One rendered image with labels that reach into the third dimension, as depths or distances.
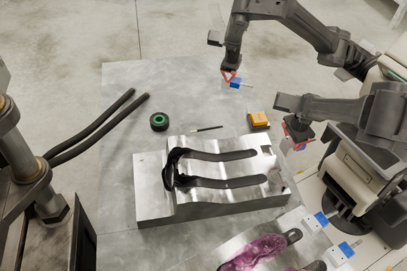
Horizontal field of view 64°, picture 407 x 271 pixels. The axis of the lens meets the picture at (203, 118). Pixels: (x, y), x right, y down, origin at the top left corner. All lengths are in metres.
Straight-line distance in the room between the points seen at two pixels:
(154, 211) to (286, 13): 0.70
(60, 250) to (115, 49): 2.29
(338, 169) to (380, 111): 0.78
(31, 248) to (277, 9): 0.99
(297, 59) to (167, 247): 2.42
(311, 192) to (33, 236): 1.33
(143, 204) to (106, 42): 2.37
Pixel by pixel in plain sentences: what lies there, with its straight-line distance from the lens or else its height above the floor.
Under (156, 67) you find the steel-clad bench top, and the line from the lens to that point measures 1.63.
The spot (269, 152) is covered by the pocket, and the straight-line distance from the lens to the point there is 1.22.
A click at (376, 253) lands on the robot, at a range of 1.86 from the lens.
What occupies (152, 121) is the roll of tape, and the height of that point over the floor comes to 0.84.
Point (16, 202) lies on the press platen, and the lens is 0.99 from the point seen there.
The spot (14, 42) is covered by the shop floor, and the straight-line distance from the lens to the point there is 3.55.
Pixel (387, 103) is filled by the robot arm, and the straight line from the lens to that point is 0.59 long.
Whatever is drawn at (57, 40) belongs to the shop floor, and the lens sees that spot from 3.43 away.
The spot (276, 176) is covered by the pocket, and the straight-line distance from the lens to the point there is 1.17.
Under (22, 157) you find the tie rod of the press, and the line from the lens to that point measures 0.95.
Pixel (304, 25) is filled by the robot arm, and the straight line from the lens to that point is 0.86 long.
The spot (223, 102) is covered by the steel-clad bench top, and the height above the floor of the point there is 0.80.
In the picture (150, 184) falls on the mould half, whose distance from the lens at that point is 1.12.
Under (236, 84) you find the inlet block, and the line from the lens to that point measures 1.35.
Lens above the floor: 1.82
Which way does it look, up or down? 48 degrees down
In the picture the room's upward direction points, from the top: 3 degrees clockwise
